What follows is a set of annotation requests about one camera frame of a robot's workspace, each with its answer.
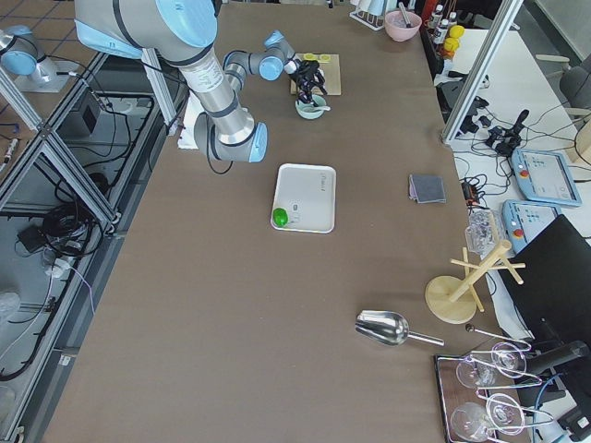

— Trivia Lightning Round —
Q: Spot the metal scoop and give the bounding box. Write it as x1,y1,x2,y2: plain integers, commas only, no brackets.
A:
355,310,445,346

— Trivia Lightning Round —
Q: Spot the wooden cup tree stand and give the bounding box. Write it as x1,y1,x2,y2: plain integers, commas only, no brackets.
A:
425,214,525,324

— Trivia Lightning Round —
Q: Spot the wine glass rack tray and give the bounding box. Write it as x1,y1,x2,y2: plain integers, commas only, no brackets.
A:
434,341,553,442

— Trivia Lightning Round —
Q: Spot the clear plastic container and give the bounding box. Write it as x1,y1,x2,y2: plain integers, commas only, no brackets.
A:
464,210,507,256

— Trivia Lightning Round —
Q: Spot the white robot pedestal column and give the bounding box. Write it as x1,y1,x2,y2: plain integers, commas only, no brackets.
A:
176,91,248,151

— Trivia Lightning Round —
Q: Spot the upper blue teach pendant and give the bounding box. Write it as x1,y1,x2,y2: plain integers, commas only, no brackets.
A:
511,149,583,207

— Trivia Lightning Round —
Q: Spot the green lime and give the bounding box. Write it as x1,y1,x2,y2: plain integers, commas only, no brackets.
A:
271,207,289,228

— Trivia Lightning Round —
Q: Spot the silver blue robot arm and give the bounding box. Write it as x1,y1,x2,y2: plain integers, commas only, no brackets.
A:
1,25,57,87
75,1,325,162

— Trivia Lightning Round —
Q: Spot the metal tube in pink bowl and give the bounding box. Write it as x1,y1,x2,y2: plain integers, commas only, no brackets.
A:
398,2,412,29

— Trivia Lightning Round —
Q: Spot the aluminium frame post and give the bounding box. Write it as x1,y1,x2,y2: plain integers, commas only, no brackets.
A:
441,0,524,146

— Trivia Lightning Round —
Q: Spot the black monitor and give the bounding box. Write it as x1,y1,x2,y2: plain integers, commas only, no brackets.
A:
500,215,590,343

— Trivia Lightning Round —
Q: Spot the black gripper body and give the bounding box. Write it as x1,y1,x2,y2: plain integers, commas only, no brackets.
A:
293,60,323,94

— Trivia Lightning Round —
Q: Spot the grey folded cloth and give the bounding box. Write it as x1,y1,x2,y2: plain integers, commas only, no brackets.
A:
409,174,447,204

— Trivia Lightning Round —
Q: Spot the wooden cutting board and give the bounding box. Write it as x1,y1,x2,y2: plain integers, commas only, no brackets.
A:
290,53,342,96

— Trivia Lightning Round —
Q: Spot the blue teach pendant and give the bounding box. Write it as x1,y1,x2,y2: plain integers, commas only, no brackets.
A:
501,199,562,253
511,149,583,207

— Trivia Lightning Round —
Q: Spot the white rectangular tray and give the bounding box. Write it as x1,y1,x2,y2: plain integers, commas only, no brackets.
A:
271,163,336,233

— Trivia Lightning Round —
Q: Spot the lower blue teach pendant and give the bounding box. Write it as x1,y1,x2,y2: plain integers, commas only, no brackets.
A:
501,199,562,253

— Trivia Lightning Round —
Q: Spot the white ceramic spoon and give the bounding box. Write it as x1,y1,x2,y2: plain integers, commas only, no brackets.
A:
303,105,332,113

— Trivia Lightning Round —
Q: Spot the yellow lemon fruit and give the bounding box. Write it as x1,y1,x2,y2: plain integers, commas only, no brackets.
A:
443,25,464,52

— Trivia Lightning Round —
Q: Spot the pink bowl with ice cubes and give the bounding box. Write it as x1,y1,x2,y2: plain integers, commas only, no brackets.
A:
384,10,422,42

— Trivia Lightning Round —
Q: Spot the mint green bowl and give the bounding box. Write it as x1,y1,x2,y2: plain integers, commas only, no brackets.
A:
295,94,327,120

